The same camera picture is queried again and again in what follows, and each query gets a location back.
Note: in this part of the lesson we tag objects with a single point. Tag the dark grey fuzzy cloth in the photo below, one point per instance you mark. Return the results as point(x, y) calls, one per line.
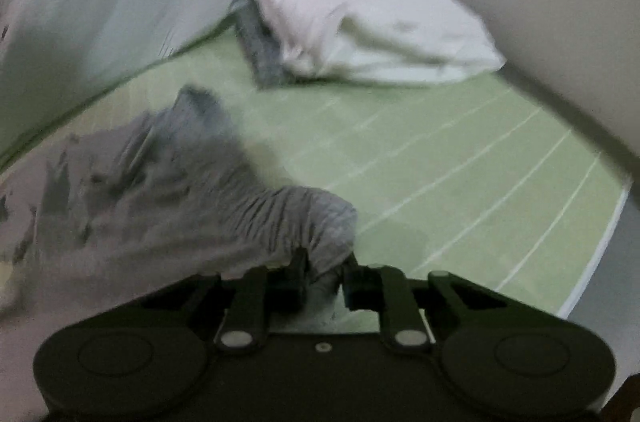
point(265, 60)

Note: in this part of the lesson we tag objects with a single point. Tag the grey pants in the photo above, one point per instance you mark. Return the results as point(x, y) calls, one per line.
point(175, 212)

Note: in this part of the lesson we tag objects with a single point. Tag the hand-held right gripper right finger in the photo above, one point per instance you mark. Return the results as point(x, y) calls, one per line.
point(351, 284)

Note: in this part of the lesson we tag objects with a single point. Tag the green checked bed sheet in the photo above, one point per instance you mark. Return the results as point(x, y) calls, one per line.
point(450, 152)

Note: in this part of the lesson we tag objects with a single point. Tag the carrot print quilt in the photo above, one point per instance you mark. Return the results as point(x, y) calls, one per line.
point(100, 2)

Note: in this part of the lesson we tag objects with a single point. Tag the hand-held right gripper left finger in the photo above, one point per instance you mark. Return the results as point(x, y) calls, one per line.
point(299, 274)

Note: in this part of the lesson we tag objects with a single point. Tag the white pillow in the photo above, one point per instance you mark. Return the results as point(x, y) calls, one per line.
point(360, 12)

